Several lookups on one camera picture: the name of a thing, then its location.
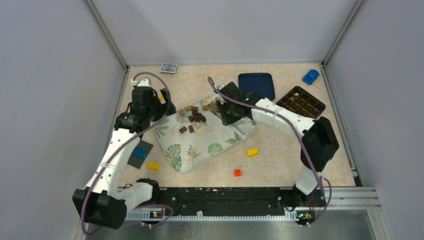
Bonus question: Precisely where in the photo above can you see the blue chocolate box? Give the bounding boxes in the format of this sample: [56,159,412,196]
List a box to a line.
[276,86,326,119]

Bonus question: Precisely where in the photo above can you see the clear plastic tongs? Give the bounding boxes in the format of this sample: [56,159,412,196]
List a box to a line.
[229,123,246,136]

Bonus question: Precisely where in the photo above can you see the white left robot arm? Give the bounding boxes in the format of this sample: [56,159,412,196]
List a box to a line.
[72,78,176,230]

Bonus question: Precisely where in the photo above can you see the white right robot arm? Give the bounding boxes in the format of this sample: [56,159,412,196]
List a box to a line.
[208,78,340,206]

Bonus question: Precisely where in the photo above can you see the white round chocolate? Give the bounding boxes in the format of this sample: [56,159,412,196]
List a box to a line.
[195,128,204,136]

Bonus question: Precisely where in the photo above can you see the brown rectangular chocolate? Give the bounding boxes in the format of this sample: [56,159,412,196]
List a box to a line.
[178,126,188,134]

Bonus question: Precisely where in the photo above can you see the dark rectangular chocolate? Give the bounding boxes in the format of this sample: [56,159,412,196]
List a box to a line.
[188,125,195,133]

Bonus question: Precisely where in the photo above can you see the pile of assorted chocolates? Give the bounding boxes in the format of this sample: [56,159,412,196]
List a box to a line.
[175,97,218,128]

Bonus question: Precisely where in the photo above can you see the dark blue box lid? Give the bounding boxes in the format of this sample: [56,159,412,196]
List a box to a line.
[238,73,276,101]

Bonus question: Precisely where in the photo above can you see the playing card deck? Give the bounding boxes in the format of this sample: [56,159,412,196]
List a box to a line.
[160,63,178,75]

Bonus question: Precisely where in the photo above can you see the floral serving tray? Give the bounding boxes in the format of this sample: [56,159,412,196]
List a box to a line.
[154,93,258,174]

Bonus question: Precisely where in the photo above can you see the yellow lego brick right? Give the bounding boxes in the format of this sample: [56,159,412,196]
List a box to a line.
[246,148,259,158]

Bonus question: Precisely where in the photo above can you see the yellow lego brick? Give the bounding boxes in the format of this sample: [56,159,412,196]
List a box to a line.
[246,148,259,158]
[147,162,161,171]

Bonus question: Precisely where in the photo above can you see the grey lego baseplate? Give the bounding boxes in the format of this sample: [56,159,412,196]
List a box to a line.
[127,140,154,169]

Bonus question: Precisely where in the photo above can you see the yellow lego brick left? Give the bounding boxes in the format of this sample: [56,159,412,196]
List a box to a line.
[147,162,161,171]

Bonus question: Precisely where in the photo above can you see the red lego cube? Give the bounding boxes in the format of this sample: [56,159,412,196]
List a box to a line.
[234,169,242,177]

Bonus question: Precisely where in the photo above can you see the blue toy car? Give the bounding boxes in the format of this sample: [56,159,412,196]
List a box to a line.
[302,69,320,85]

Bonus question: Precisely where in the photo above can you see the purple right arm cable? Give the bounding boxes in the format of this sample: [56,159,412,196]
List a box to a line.
[207,76,333,228]

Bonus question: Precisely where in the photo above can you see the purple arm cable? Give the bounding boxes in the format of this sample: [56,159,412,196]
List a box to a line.
[80,71,171,237]
[207,76,333,228]

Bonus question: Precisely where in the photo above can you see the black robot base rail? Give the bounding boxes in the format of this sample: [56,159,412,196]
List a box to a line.
[142,187,326,217]

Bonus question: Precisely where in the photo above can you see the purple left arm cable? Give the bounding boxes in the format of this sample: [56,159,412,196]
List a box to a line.
[80,71,171,237]

